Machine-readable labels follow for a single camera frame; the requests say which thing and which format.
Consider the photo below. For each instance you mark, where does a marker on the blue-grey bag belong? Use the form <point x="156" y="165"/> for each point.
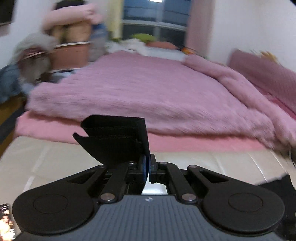
<point x="12" y="84"/>

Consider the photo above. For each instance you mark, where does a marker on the purple headboard cover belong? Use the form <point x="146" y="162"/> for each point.
<point x="269" y="76"/>

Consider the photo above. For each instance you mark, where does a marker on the black pants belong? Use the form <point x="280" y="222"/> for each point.
<point x="113" y="140"/>

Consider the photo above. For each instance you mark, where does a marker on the yellow curtain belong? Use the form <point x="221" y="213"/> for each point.
<point x="114" y="18"/>

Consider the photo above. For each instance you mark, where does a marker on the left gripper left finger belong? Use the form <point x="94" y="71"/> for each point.
<point x="137" y="176"/>

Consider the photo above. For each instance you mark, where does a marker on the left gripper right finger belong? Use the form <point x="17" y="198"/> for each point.
<point x="157" y="170"/>

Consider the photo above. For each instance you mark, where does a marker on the pink rolled quilt on stack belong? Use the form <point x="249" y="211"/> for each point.
<point x="72" y="14"/>

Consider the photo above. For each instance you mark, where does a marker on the fluffy purple-pink blanket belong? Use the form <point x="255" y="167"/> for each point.
<point x="193" y="98"/>

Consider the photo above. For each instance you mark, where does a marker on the white bedding pile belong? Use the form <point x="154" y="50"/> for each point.
<point x="135" y="46"/>

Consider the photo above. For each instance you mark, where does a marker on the cream leather bed footboard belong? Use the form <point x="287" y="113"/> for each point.
<point x="28" y="163"/>

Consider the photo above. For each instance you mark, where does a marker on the stuffed toy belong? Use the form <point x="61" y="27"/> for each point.
<point x="266" y="55"/>

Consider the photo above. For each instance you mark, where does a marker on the orange-brown folded quilt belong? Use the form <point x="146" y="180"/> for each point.
<point x="77" y="32"/>

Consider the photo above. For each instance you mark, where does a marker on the smartphone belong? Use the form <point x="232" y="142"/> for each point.
<point x="7" y="228"/>

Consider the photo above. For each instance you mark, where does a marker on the green pillow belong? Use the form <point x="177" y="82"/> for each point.
<point x="146" y="38"/>

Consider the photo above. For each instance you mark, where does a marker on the grey cloth pile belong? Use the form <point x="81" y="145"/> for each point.
<point x="31" y="56"/>

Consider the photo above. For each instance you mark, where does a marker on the window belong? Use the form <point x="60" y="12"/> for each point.
<point x="165" y="20"/>

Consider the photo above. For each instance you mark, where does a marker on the pink curtain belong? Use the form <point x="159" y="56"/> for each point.
<point x="200" y="24"/>

